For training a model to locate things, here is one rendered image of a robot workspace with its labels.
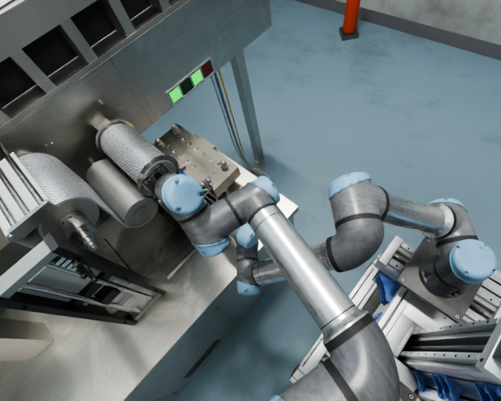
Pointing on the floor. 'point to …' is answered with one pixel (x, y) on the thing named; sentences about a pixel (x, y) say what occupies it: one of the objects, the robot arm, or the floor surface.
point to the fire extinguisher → (349, 30)
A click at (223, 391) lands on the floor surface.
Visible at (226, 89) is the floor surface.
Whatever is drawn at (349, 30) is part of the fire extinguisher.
